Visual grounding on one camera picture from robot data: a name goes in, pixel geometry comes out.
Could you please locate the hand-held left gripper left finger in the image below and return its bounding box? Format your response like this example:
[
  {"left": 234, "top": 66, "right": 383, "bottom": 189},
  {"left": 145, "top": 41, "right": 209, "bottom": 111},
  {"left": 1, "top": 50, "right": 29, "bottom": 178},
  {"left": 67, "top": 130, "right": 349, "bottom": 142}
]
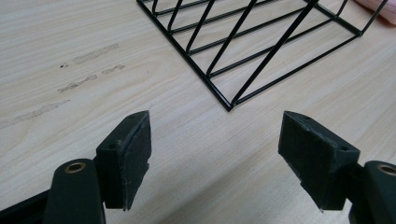
[{"left": 42, "top": 110, "right": 152, "bottom": 224}]

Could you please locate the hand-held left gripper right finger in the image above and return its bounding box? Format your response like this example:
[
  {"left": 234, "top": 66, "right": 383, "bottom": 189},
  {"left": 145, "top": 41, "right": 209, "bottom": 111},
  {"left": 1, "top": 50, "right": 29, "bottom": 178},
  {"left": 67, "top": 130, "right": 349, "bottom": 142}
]
[{"left": 277, "top": 110, "right": 396, "bottom": 224}]

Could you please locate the pink object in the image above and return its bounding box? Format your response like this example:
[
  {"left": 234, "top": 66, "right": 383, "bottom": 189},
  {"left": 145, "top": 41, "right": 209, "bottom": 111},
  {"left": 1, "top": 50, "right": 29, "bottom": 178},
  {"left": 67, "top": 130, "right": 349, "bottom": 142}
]
[{"left": 354, "top": 0, "right": 396, "bottom": 26}]

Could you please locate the black wire rack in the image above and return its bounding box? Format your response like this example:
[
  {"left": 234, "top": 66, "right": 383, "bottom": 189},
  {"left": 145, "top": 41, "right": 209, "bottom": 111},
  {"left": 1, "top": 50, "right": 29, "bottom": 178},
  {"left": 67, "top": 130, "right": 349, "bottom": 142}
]
[{"left": 135, "top": 0, "right": 390, "bottom": 113}]

